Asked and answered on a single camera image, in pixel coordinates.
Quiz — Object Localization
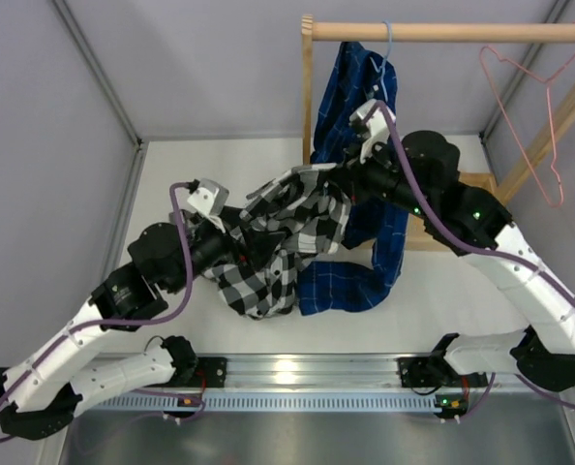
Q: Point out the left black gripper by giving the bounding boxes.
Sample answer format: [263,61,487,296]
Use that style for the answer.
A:
[165,205,285,295]

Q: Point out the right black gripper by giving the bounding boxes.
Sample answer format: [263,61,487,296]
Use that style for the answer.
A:
[327,136,433,222]

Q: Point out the black white checkered shirt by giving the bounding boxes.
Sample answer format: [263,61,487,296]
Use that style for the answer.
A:
[203,163,352,320]

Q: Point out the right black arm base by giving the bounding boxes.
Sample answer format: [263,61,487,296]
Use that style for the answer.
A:
[397,356,457,388]

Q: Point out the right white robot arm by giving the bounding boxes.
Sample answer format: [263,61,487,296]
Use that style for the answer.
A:
[348,130,575,392]

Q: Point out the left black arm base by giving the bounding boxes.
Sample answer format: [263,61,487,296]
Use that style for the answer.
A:
[166,356,227,388]

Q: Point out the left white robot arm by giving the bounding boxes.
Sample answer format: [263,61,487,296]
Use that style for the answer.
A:
[0,221,286,443]

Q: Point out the blue plaid shirt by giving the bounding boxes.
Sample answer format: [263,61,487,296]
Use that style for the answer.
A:
[297,42,409,316]

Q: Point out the wooden clothes rack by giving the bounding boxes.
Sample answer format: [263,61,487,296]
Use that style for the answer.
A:
[296,13,575,253]

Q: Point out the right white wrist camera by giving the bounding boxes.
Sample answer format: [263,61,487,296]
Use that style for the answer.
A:
[348,99,396,165]

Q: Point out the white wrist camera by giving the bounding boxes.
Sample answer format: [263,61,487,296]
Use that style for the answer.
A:
[348,99,396,165]
[187,178,229,233]

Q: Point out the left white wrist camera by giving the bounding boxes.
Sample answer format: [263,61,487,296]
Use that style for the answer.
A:
[187,178,229,233]

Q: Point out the blue wire hanger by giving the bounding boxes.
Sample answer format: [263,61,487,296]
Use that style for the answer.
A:
[371,20,393,103]

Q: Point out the right aluminium frame post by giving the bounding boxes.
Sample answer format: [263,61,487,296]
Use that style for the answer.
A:
[478,0,574,141]

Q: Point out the aluminium frame post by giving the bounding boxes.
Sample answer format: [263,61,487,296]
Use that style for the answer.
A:
[478,0,574,141]
[49,0,143,149]

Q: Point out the aluminium mounting rail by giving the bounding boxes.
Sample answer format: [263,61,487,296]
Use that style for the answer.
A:
[93,352,535,391]

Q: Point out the slotted grey cable duct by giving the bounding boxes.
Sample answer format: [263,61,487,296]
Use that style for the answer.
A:
[95,392,444,414]

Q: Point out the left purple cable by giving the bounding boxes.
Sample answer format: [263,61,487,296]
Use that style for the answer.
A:
[0,181,206,445]

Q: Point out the pink wire hanger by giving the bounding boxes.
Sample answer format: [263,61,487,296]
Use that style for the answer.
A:
[479,22,575,208]

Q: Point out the left aluminium frame post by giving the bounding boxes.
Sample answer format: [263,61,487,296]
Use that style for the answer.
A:
[49,0,143,149]

